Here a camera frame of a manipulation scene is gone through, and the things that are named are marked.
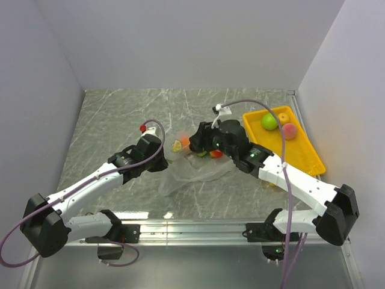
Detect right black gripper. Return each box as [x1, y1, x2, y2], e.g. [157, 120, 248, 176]
[189, 121, 238, 160]

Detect red fruit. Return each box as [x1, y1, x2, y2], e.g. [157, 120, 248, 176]
[209, 150, 223, 159]

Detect clear plastic bag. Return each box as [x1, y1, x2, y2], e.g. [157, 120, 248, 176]
[158, 132, 235, 196]

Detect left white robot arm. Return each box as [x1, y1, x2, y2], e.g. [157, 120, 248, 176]
[20, 128, 168, 258]

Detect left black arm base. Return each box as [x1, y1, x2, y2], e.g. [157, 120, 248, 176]
[85, 224, 141, 267]

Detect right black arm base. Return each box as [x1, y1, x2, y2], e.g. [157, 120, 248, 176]
[242, 223, 286, 263]

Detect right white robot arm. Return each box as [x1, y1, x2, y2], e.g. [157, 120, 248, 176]
[189, 120, 359, 246]

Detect orange fruit in bag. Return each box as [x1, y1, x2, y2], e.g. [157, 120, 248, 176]
[180, 137, 189, 147]

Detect small orange fruit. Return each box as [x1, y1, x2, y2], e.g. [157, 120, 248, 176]
[278, 113, 290, 125]

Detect green apple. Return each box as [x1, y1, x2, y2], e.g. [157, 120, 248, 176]
[261, 113, 279, 131]

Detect pink peach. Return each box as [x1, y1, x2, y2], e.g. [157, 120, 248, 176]
[282, 123, 298, 140]

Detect yellow plastic tray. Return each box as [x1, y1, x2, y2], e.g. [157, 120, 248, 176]
[242, 106, 326, 176]

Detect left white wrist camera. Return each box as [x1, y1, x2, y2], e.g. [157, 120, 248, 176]
[140, 125, 159, 138]

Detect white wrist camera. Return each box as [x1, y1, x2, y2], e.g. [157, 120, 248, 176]
[211, 104, 232, 128]
[140, 125, 159, 138]

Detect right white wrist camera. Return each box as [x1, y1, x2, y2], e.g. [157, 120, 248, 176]
[211, 104, 232, 128]

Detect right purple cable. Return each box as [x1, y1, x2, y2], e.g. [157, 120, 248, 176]
[222, 99, 307, 289]

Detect aluminium rail frame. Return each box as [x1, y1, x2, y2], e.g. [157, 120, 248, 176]
[17, 90, 366, 289]

